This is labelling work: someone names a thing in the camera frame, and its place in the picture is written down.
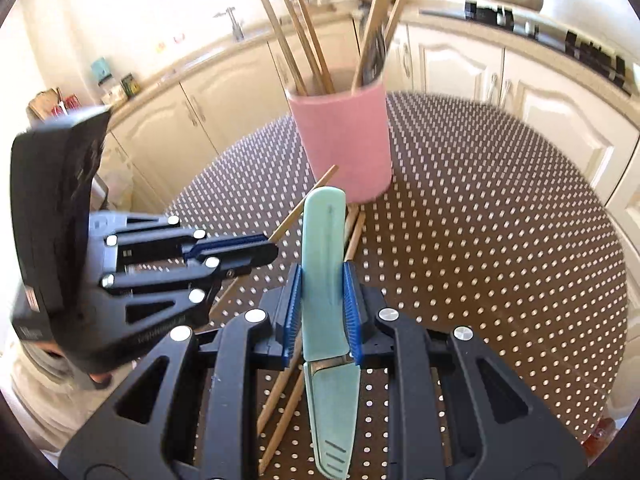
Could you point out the light blue sheathed knife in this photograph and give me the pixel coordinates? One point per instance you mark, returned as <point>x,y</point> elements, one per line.
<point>322,260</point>

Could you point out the glass jar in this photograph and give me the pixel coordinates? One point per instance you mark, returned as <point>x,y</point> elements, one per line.
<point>112,91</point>

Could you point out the brown bottle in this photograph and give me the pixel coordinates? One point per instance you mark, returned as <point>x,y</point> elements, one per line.
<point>600,437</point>

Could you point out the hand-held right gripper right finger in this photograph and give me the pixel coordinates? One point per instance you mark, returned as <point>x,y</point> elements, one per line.
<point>352,315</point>

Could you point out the black stove hob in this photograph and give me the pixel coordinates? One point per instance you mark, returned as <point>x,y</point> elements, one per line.
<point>550,35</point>

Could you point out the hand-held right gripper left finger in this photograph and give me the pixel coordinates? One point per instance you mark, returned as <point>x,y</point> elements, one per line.
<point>292,315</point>

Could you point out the cream kitchen cabinets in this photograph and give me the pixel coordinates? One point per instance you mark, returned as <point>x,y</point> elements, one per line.
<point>550,110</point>

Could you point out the round polka dot table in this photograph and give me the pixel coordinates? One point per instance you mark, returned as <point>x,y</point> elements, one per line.
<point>475,235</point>

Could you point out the pile of wooden chopsticks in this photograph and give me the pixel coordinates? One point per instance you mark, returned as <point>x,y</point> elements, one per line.
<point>290,45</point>

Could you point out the pink utensil holder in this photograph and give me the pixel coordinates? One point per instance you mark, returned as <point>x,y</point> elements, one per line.
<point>345,145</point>

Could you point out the red dish rack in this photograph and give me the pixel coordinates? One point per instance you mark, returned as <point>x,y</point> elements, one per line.
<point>52,104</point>

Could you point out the dark chair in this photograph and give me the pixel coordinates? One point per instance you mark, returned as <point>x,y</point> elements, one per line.
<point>101,192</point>

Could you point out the small green packet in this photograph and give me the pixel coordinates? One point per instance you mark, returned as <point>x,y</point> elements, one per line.
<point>130,85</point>

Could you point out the person's left hand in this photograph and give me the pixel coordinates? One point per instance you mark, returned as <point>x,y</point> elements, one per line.
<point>101,381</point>

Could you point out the teal canister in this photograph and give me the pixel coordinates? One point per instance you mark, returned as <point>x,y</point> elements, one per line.
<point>101,71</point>

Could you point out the beige kitchen countertop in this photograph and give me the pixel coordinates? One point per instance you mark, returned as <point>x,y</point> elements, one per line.
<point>450,22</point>

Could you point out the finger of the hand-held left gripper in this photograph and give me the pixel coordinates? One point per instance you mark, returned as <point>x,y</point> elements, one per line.
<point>225,246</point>
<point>165,282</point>

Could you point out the metal sink faucet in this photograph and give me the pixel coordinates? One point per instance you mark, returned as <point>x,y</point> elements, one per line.
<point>232,22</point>

